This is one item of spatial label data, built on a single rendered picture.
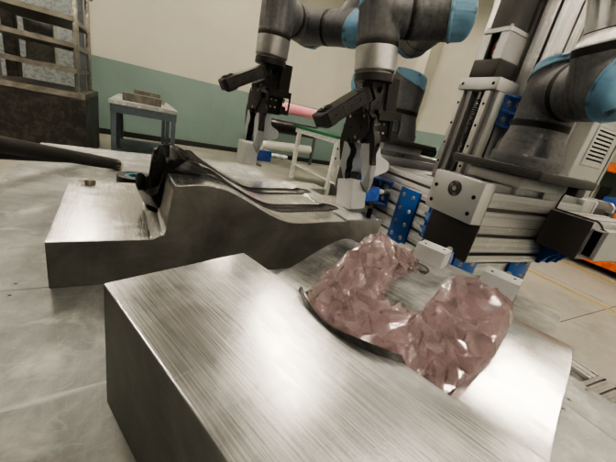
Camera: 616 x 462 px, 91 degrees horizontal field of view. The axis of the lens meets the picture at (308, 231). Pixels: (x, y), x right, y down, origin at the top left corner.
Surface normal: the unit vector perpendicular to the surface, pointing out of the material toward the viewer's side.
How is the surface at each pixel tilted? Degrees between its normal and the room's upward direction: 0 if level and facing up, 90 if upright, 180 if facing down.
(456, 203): 90
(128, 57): 90
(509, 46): 90
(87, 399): 0
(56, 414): 0
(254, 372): 0
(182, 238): 90
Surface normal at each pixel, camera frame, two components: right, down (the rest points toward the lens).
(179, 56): 0.44, 0.40
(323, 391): 0.20, -0.92
